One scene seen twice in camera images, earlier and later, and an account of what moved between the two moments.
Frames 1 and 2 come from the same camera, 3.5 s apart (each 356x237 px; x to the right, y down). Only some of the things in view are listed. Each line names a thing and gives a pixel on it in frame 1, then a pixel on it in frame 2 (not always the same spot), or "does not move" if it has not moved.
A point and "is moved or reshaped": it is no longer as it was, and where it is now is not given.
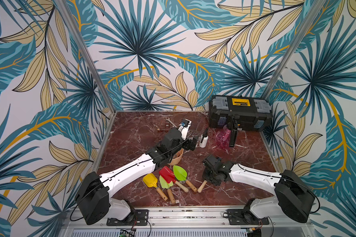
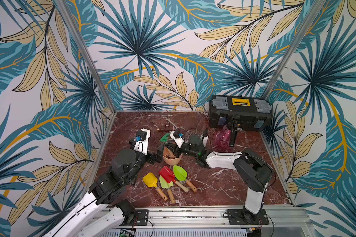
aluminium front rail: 170,218 does not move
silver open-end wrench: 168,119 does not move
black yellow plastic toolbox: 252,113 does not move
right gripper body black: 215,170 -> 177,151
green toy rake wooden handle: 202,186 is moved or reshaped
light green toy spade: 166,185 does not move
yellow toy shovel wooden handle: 150,180 does not move
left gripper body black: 187,145 -> 152,159
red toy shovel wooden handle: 168,176 does not move
